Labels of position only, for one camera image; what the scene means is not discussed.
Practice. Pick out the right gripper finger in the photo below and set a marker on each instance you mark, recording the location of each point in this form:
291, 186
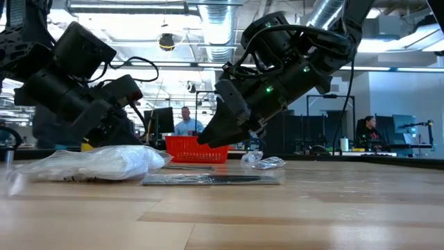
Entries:
222, 130
236, 139

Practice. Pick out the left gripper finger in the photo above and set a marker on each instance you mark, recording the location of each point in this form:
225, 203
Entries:
123, 132

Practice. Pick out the nail clipper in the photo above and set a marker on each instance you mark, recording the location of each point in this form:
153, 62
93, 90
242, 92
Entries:
270, 163

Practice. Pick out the black comb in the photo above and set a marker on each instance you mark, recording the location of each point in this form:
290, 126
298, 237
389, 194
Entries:
208, 179
187, 167

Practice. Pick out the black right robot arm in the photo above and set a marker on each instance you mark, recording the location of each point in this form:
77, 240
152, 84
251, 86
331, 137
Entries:
295, 80

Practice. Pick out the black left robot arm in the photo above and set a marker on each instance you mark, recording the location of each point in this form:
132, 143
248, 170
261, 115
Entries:
69, 52

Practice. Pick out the person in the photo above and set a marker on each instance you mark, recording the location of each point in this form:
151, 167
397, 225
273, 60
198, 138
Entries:
369, 133
187, 126

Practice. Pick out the cotton pads in clear bag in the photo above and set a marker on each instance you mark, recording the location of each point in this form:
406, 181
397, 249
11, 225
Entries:
104, 163

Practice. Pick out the black computer monitor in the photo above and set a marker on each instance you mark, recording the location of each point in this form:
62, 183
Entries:
159, 119

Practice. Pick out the red plastic basket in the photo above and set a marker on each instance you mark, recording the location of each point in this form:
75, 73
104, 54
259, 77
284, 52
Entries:
187, 154

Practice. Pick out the black partition screen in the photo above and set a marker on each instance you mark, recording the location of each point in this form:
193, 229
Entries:
295, 135

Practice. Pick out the white cup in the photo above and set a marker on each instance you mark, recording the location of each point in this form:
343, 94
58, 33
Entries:
344, 144

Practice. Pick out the overhead light bar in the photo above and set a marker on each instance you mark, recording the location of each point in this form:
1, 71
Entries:
381, 68

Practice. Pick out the grey screen panel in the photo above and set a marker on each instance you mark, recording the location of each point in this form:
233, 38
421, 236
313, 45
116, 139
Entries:
404, 126

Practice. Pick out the ceiling light fixture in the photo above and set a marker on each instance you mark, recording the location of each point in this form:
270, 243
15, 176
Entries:
399, 43

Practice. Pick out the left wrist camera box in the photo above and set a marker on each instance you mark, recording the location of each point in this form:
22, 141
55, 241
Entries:
123, 90

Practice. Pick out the ribbed silver ventilation duct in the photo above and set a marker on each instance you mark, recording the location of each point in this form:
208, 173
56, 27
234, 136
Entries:
218, 34

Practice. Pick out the slanted silver ventilation duct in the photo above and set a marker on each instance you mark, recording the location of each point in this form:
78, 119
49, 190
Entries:
322, 14

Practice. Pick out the black aluminium table frame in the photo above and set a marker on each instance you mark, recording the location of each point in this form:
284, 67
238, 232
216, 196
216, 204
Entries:
399, 160

